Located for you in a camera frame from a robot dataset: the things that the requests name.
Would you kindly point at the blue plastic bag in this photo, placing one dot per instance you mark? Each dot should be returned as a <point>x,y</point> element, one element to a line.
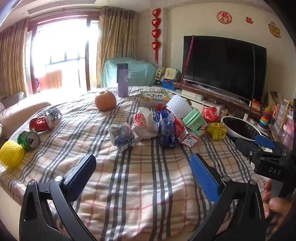
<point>166,132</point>

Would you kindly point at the white foam fruit net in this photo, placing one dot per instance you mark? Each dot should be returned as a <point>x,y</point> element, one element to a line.
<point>178,105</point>

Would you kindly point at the blue toy cash register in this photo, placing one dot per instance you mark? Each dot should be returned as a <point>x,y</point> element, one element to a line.
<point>168,84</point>

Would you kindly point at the crumpled silver blue wrapper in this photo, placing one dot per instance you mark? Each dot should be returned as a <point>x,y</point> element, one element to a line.
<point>54,113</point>

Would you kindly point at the orange fruit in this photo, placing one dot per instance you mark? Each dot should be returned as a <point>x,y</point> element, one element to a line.
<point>105,100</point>

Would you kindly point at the grey pillow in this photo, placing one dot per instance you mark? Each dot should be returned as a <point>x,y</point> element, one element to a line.
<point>12,99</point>

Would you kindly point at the person's right hand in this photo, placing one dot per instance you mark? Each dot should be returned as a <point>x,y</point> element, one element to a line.
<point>278,206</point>

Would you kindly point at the teal cloth covered furniture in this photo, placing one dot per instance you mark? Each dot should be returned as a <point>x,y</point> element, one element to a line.
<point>136,74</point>

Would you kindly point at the purple thermos bottle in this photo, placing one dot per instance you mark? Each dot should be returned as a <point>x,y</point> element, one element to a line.
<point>122,80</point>

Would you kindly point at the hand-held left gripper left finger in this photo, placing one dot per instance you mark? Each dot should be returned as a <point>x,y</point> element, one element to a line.
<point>79,176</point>

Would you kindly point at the white set-top box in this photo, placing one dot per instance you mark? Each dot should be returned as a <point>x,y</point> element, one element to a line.
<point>192,94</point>

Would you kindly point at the red character wall sticker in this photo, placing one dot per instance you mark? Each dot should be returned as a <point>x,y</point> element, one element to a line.
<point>249,20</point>

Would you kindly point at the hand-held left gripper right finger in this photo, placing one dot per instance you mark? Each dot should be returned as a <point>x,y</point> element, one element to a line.
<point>204,178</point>

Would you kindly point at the green drink carton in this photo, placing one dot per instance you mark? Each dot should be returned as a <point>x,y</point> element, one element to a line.
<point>194,121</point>

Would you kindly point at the green yellow round toy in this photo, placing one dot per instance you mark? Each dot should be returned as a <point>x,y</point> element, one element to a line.
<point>160,74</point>

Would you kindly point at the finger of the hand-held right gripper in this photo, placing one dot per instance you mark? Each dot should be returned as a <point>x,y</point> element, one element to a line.
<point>266,141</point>
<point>246,146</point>

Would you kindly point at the yellow carton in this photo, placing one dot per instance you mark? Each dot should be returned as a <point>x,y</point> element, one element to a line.
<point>217,132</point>

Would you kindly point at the white blue wrapper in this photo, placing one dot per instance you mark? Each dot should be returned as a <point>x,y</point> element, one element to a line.
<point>121,138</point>

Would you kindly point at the white trash bin black liner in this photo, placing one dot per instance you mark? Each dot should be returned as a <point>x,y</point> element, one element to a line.
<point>240,129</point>

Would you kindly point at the black television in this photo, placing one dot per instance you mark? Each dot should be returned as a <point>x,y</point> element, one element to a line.
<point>222,67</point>

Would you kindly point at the green picture book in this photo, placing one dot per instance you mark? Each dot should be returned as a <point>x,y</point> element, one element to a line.
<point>155,97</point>

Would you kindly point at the red drink can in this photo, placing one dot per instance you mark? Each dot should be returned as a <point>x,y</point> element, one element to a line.
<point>40,124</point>

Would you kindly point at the brown cardboard bag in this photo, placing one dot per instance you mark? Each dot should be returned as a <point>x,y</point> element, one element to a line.
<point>275,98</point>

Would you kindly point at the red heart hanging decoration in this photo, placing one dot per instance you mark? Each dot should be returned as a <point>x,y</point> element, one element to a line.
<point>156,22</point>

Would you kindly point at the yellow foam fruit net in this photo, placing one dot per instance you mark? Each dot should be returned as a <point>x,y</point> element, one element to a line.
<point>11,154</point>

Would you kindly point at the white television cabinet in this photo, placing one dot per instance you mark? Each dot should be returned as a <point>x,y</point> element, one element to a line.
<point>229,100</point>

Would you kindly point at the white plastic bag red print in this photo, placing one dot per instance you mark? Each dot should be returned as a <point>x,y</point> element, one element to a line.
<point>145,125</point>

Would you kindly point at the orange hanging cloth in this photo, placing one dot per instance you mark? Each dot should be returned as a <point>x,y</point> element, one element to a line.
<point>53,78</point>

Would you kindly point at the yellow green toy phone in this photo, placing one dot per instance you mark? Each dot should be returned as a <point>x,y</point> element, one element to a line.
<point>172,74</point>

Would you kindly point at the red white drink carton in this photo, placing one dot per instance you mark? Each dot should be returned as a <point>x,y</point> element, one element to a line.
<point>186,136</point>

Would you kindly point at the beige fluffy blanket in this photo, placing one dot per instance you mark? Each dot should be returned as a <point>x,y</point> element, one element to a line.
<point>20,114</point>

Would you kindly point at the green drink can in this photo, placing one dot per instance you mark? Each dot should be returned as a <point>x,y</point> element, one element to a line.
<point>26,139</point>

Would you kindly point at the colourful toy storage box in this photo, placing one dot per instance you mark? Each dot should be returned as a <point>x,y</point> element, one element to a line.
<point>285,125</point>

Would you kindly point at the round red paper cutting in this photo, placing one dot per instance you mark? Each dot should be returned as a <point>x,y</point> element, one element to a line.
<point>224,17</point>

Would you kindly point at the beige curtain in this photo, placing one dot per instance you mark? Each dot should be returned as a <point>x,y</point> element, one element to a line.
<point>114,41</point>
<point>12,62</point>

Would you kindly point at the brown framed window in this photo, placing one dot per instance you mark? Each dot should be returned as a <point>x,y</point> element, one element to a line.
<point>62,46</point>

